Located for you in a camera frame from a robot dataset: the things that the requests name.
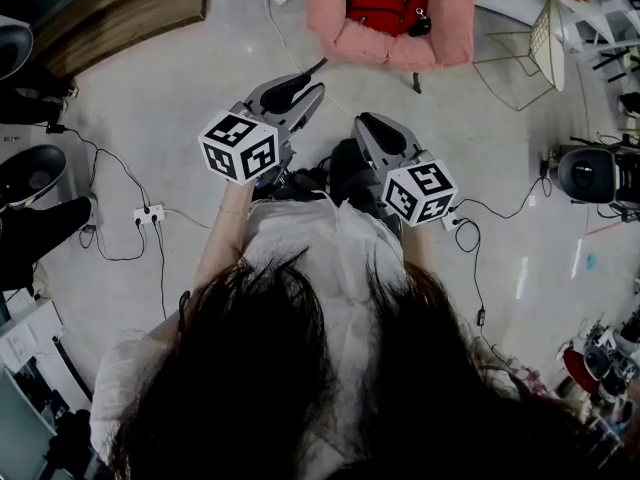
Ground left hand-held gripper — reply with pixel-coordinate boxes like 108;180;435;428
198;72;327;187

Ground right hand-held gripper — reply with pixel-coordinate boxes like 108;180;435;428
353;111;459;228

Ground pink padded seat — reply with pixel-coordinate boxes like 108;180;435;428
305;0;484;95

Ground person's left forearm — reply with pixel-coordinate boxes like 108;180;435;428
149;181;257;342

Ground black backpack key fob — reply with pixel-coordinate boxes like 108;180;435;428
407;6;433;38

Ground person's black trousers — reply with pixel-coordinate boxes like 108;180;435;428
252;137;404;242

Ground person's white blouse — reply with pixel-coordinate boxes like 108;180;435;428
88;195;506;480

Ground wooden platform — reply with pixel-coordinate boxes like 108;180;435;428
28;0;210;78

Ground black round-shell device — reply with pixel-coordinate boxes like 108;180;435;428
556;143;640;207

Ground grey round-shell device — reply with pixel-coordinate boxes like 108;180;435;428
0;16;35;82
0;143;69;210

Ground red round stool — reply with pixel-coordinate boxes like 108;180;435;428
560;346;604;397

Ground white cabinet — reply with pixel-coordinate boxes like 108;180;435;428
0;297;97;480

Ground white cable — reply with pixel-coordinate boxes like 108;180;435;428
162;208;214;231
263;0;357;118

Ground white wire-frame chair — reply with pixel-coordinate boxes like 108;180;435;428
471;0;567;113

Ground black cable with adapter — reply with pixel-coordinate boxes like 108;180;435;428
44;122;151;215

